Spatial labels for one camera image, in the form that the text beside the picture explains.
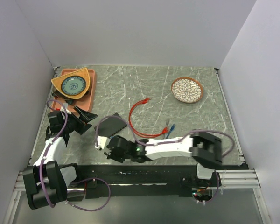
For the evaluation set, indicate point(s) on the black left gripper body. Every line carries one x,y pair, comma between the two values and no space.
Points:
74,123

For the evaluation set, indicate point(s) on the black network switch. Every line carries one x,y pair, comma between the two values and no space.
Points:
110,127

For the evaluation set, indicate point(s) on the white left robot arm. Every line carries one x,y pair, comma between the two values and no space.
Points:
46,181

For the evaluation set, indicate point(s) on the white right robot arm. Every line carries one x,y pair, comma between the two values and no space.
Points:
203,147

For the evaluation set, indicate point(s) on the pink plastic tray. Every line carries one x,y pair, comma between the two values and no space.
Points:
86,102

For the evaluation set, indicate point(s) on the dark dish under basket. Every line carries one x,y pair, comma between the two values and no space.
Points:
57,94

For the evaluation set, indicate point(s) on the blue patterned round plate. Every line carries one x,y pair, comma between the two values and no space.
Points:
73,85

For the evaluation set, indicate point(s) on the woven triangular basket plate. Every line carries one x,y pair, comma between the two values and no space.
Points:
82,73

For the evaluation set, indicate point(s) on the floral patterned plate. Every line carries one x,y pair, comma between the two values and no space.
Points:
187,90

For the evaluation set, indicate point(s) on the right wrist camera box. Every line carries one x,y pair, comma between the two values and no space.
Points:
102,143

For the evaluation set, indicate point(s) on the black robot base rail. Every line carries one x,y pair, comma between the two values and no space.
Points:
141,180

